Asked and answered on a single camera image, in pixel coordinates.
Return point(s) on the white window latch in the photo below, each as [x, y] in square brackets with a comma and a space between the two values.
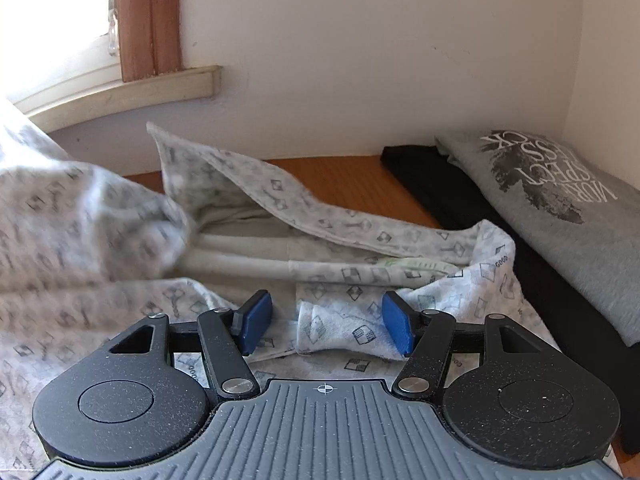
[113, 25]

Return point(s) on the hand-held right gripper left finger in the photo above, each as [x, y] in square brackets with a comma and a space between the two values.
[257, 320]

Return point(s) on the white patterned pajama shirt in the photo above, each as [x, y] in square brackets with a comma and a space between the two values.
[125, 220]

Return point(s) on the black folded garment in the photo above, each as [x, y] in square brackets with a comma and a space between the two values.
[560, 305]

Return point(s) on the grey printed sweatshirt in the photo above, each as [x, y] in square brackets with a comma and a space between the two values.
[575, 250]

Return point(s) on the wooden window frame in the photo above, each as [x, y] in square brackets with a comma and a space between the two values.
[137, 20]

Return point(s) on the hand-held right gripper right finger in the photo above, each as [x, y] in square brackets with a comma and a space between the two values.
[397, 322]

